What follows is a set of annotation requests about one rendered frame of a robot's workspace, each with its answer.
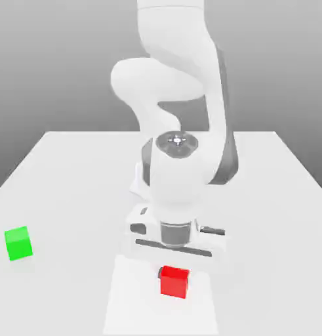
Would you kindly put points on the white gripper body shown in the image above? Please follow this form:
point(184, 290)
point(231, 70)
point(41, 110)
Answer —
point(173, 248)

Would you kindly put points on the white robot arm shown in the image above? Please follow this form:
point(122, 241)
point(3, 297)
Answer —
point(176, 78)

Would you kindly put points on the small red cube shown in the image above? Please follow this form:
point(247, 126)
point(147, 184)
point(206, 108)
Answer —
point(174, 284)

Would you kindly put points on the small green cube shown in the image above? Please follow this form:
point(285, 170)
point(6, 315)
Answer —
point(18, 244)

